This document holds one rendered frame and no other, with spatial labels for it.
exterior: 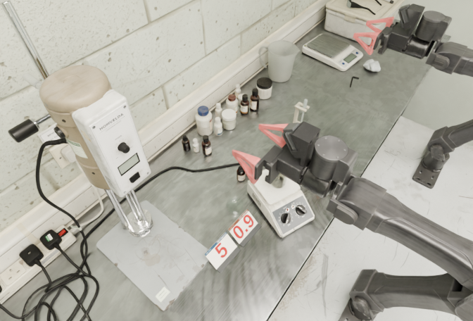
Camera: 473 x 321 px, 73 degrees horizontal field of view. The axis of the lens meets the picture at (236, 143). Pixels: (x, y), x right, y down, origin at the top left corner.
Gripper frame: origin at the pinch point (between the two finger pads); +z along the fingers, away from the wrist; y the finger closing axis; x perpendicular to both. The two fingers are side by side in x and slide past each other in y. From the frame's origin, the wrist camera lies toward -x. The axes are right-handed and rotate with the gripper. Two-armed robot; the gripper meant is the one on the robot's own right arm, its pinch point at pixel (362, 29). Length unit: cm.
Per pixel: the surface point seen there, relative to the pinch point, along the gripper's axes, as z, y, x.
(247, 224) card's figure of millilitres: 0, 60, 38
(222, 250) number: 1, 71, 38
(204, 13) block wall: 48, 21, 0
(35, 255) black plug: 39, 105, 34
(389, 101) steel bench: -13.1, -25.7, 40.4
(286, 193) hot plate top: -5, 47, 31
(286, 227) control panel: -10, 54, 37
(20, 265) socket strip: 41, 109, 36
